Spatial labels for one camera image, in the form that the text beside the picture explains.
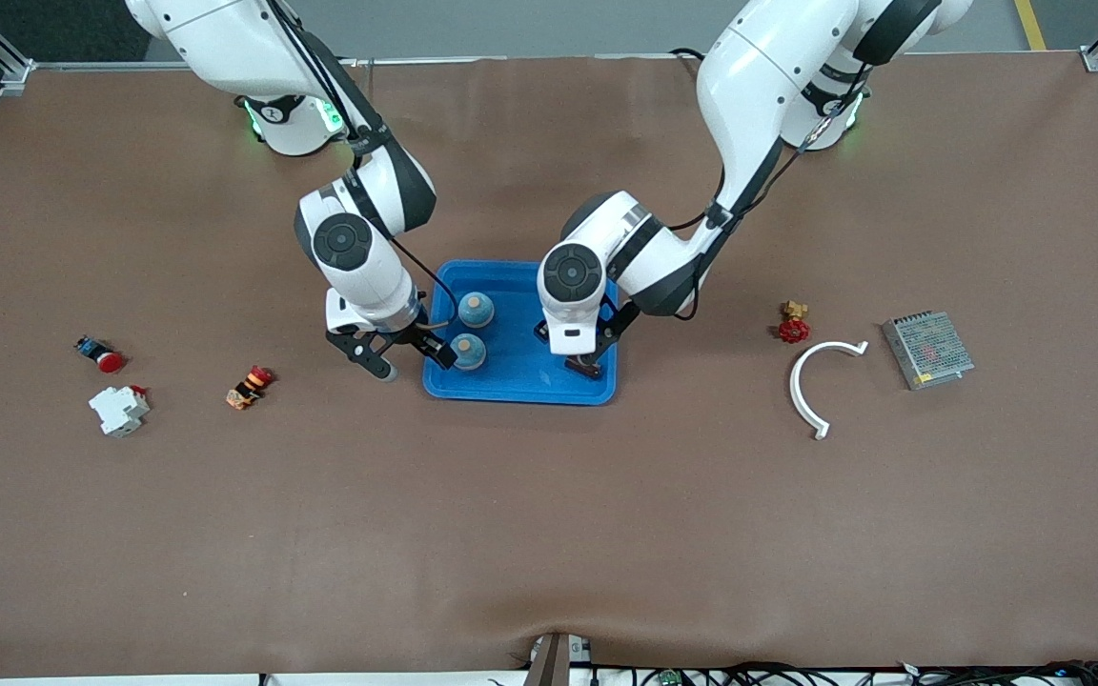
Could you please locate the blue plastic tray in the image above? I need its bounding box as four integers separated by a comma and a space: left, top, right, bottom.
422, 260, 620, 406

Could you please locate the red orange emergency stop button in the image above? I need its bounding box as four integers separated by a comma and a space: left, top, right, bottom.
225, 365, 275, 412

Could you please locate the red handwheel brass valve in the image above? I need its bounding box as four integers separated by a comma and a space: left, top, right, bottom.
778, 300, 812, 345

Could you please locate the red push button blue base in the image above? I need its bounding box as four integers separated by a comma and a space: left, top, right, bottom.
74, 335, 126, 374

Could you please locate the white circuit breaker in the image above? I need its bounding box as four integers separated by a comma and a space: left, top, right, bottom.
88, 384, 152, 438

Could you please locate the metal mesh power supply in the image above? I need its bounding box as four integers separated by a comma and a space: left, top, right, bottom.
882, 311, 976, 392

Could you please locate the grey metal table clamp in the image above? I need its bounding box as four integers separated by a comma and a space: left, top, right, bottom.
522, 632, 595, 686

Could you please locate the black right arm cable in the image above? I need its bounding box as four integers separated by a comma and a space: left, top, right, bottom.
268, 0, 461, 334

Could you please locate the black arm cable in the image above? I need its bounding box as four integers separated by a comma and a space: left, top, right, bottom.
668, 57, 869, 322
268, 0, 461, 334

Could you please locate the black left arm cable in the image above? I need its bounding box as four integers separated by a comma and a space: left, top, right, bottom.
668, 57, 869, 322

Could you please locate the white curved plastic bracket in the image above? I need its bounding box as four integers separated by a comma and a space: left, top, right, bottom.
789, 340, 870, 441

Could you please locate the silver table edge rail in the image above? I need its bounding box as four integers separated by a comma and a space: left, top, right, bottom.
32, 55, 702, 72

